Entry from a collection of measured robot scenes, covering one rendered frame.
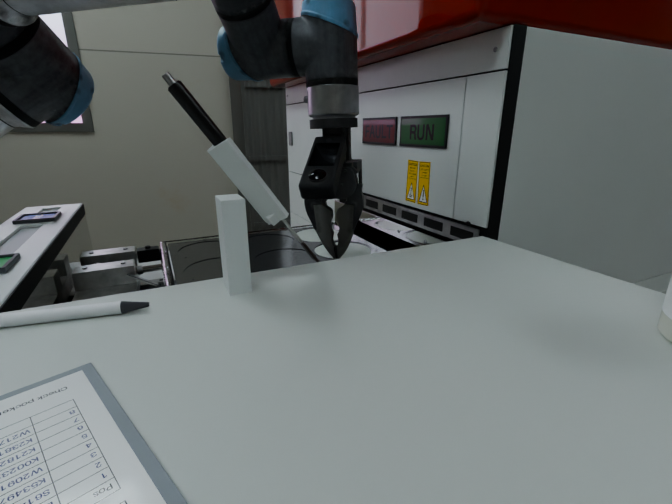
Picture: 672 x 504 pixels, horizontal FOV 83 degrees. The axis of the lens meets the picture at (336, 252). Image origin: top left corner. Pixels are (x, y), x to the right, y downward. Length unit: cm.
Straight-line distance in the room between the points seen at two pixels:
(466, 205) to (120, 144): 239
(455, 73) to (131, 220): 244
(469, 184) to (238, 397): 44
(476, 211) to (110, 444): 48
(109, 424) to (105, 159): 257
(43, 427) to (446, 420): 20
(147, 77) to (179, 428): 257
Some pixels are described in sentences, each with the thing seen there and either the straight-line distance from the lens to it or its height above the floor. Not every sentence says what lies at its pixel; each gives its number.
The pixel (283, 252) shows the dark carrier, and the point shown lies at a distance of 67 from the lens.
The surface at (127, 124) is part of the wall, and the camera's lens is 272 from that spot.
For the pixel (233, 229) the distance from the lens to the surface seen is 33.
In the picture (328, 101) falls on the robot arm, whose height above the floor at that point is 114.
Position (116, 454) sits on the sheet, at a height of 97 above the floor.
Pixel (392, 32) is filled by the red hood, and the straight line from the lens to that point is 65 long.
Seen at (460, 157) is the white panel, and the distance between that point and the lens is 58.
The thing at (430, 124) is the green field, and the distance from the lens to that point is 63.
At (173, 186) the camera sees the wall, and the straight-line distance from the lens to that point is 272.
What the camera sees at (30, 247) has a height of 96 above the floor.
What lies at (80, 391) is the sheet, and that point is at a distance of 26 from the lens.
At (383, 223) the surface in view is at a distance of 73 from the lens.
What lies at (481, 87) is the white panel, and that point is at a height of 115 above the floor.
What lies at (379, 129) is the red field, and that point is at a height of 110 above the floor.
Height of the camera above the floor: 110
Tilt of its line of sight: 18 degrees down
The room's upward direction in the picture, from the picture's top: straight up
